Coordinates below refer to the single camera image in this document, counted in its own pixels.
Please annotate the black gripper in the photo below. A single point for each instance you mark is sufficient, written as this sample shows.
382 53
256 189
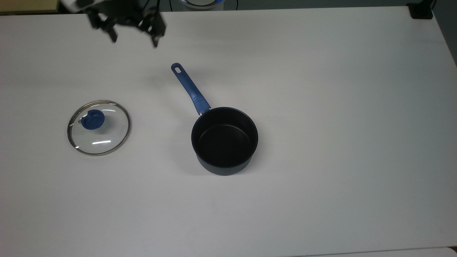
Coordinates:
123 12

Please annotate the glass lid with blue knob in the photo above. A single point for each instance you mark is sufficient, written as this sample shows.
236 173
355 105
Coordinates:
93 120

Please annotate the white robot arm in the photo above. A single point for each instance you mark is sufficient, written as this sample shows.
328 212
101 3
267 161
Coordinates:
69 4

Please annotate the wooden board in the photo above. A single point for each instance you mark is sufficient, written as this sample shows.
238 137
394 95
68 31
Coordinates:
28 5

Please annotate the black table clamp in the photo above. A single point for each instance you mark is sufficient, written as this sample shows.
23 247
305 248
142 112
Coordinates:
420 10

